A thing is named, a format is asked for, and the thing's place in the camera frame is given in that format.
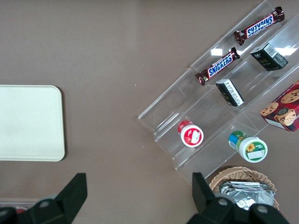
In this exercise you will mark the light wicker basket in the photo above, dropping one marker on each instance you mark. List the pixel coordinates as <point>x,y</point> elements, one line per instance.
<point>243,173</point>

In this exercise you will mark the clear acrylic stepped shelf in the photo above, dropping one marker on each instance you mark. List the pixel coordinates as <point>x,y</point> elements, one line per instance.
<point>168,105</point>

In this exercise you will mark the small black carton box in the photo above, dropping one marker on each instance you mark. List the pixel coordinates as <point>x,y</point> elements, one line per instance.
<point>268,58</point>
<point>230,92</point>

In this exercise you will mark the cream rectangular tray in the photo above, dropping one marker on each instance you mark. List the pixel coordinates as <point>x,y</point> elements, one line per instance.
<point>30,123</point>

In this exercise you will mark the red jar with white lid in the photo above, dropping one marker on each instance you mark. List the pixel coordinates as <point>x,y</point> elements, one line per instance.
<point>191,136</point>

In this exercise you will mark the silver foil pack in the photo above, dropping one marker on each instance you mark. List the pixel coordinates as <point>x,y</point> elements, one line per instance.
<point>247,194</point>
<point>243,183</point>

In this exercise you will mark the Snickers chocolate bar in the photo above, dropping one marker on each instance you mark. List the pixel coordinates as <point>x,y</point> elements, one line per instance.
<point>219,65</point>
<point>259,25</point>

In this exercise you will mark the red cola bottle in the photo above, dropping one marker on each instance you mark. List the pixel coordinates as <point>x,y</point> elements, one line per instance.
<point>20,210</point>

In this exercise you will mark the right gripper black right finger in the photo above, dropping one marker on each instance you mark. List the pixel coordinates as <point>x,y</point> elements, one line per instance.
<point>203,198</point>

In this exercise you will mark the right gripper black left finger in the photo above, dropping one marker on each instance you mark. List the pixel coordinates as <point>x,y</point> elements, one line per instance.
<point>67,196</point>

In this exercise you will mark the clear acrylic bottle rack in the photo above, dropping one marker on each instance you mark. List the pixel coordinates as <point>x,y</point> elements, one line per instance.
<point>9,202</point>

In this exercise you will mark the green jar with sunflower lid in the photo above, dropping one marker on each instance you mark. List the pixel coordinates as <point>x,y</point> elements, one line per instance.
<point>253,149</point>

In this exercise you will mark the red chocolate chip cookie box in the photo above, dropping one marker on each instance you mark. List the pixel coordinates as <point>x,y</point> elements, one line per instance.
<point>285,107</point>

